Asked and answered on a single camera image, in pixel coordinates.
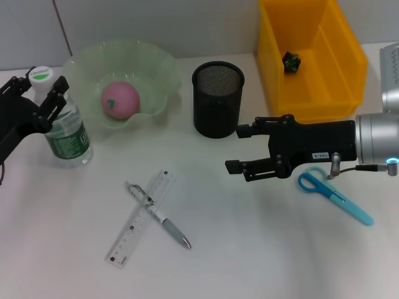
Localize blue scissors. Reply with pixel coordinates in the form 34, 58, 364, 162
298, 166, 375, 226

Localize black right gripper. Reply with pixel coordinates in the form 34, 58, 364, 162
224, 114, 358, 183

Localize black mesh pen cup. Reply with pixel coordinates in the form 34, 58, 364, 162
191, 61, 246, 138

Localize clear plastic ruler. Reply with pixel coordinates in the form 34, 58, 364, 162
104, 169, 178, 269

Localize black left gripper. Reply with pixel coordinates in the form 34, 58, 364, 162
0, 75, 70, 160

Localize grey-grip ballpoint pen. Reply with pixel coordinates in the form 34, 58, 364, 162
124, 181, 192, 249

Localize yellow plastic bin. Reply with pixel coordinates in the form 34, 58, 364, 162
257, 0, 369, 123

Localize green wavy glass bowl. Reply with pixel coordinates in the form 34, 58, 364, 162
62, 39, 183, 130

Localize clear green-label water bottle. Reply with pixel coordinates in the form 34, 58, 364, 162
29, 65, 94, 169

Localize pink toy peach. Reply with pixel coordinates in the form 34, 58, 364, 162
100, 80, 141, 121

